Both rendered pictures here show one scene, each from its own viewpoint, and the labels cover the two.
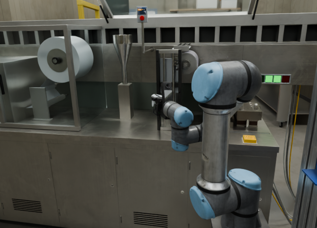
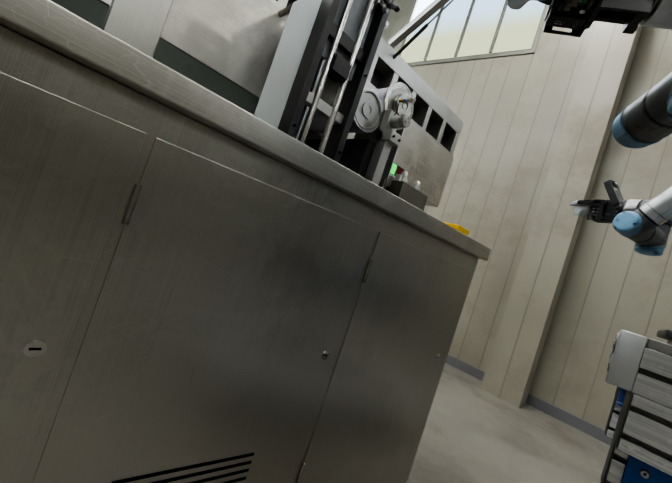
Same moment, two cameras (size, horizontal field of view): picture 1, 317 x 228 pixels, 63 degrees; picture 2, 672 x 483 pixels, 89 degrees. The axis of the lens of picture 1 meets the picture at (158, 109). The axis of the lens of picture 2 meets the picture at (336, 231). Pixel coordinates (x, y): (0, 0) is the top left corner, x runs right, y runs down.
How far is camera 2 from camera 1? 145 cm
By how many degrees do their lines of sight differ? 55
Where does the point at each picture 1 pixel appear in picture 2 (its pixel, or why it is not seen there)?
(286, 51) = (409, 132)
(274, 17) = (411, 75)
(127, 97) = (155, 21)
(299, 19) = (429, 97)
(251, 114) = (416, 197)
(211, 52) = not seen: hidden behind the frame
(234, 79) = not seen: outside the picture
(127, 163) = (183, 231)
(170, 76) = (351, 24)
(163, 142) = (349, 179)
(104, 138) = (126, 53)
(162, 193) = (271, 366)
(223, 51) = not seen: hidden behind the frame
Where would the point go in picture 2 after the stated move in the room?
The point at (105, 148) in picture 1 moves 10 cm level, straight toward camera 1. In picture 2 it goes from (89, 122) to (142, 135)
